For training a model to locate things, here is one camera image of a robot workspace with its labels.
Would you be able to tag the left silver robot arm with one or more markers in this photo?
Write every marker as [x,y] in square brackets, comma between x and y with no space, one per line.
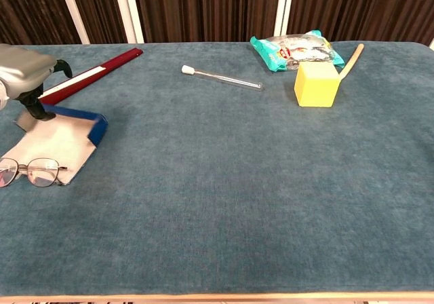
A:
[2,97]

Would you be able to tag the dark brown pleated curtain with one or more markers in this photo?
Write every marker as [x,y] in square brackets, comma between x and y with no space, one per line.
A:
[203,9]

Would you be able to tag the blue printed glasses case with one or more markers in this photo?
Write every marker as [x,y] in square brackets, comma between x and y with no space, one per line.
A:
[57,141]

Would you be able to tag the yellow foam cube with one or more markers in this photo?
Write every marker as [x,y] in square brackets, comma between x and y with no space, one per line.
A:
[315,90]

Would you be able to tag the wooden stick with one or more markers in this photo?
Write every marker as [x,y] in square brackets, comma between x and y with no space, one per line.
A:
[354,58]

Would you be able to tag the blue-green table cloth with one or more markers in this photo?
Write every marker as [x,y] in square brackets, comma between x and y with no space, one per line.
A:
[254,199]

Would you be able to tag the glass test tube white cap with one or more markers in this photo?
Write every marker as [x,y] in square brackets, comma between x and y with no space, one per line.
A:
[220,77]

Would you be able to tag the red and white flat stick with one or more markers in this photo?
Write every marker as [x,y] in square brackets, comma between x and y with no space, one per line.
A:
[101,70]

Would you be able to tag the thin metal frame glasses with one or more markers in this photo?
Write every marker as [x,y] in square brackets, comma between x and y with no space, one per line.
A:
[42,173]

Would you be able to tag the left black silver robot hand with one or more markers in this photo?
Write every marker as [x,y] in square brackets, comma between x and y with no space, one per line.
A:
[23,71]

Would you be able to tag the teal snack packet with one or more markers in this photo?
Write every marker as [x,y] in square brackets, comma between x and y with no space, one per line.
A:
[305,51]

